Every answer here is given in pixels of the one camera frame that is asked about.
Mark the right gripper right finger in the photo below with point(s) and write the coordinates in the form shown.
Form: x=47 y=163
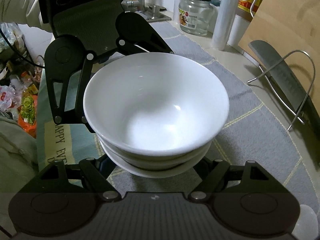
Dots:
x=215 y=176

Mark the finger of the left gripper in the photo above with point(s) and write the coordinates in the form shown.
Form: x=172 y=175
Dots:
x=136 y=35
x=64 y=57

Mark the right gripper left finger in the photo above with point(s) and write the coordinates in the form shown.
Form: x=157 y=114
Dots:
x=93 y=174

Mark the small white bowl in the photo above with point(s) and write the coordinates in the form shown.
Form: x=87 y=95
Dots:
x=154 y=174

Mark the white floral bowl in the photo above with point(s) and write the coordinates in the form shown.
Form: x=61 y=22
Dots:
x=155 y=162

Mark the plain white bowl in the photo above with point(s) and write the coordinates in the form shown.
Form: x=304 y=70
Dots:
x=156 y=104

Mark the metal sink faucet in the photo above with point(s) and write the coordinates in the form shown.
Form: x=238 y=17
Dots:
x=150 y=12

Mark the glass jar green lid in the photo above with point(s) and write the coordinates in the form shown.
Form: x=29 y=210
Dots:
x=195 y=16

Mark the white paper roll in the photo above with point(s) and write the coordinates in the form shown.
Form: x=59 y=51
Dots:
x=224 y=22

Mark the bamboo cutting board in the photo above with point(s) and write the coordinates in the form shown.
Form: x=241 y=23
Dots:
x=289 y=25

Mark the metal wire rack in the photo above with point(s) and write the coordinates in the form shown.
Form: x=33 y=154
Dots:
x=289 y=84

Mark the black handled cleaver knife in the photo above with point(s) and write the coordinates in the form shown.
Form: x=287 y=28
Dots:
x=268 y=55

